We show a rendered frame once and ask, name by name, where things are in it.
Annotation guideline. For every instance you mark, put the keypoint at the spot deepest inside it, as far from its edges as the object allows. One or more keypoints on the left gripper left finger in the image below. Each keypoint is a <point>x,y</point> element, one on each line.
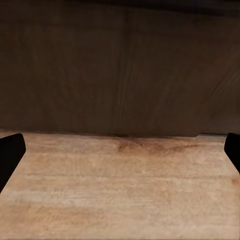
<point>12,150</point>

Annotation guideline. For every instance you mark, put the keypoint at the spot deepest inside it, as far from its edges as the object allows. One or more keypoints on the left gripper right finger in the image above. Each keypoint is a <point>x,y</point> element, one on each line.
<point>232,149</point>

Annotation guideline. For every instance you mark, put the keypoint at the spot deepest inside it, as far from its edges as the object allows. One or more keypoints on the cabinet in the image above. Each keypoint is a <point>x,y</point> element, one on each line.
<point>129,67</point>

